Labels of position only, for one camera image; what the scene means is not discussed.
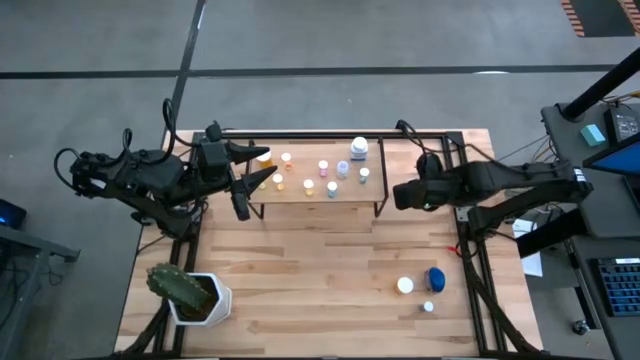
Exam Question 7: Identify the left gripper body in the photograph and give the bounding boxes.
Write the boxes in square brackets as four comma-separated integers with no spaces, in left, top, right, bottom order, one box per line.
[198,160,251,222]

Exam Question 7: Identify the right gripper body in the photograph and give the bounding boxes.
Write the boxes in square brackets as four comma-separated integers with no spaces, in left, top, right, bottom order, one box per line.
[392,177,444,212]

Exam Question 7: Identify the white labelled medicine bottle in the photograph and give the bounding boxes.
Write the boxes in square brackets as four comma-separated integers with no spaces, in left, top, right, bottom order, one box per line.
[349,136,370,162]

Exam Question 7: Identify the blue bottle cap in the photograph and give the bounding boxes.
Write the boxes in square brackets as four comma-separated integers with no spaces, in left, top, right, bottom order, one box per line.
[424,266,447,294]

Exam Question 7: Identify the white hexagonal plant pot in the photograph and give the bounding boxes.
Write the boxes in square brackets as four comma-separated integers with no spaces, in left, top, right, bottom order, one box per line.
[168,272,234,328]

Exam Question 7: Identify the green cactus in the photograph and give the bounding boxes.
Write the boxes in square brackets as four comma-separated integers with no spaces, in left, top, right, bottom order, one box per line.
[145,263,214,314]

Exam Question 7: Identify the white paper sheet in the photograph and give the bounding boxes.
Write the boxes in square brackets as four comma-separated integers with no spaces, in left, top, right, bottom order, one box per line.
[510,218,544,278]

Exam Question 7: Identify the grey computer desk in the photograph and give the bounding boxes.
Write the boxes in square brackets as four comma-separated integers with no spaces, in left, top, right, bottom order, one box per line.
[540,102,640,360]

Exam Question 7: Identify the teal box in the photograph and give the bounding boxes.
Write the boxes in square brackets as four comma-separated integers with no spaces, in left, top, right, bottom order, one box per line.
[579,123,608,148]

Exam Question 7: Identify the blue-screen laptop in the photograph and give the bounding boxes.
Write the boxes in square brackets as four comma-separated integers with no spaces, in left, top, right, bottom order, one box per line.
[582,132,640,176]

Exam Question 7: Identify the grey metal desk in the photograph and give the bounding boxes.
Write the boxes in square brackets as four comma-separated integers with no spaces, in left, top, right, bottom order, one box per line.
[0,224,81,360]

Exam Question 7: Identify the black power adapter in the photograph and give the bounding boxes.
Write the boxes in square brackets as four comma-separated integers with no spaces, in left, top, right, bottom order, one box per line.
[603,105,640,144]

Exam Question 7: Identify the black keyboard blue keys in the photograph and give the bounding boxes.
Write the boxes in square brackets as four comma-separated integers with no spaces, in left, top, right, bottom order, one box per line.
[594,257,640,317]

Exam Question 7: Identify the black box blue light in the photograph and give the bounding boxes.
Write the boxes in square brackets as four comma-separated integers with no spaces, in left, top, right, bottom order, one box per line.
[0,198,28,231]

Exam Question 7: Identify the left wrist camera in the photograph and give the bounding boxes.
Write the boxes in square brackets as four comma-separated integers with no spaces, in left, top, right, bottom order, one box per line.
[199,139,231,175]

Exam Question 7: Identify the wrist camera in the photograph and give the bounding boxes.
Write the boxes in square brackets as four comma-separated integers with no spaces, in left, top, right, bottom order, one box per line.
[416,152,445,180]
[199,139,231,175]

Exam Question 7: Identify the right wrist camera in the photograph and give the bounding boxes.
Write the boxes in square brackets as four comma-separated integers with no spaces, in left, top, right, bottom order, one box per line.
[416,152,445,180]

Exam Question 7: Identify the wooden shelf black metal frame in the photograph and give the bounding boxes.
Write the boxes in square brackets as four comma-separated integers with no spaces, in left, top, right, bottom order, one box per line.
[244,135,391,221]

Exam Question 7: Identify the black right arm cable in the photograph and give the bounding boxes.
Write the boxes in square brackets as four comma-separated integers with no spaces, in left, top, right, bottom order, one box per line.
[394,118,454,154]

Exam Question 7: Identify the black aluminium rig frame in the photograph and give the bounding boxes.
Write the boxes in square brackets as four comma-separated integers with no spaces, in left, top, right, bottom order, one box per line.
[112,128,546,360]

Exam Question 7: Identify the black camera stand pole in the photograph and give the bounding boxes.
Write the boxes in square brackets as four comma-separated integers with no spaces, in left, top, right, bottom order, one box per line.
[562,47,640,121]

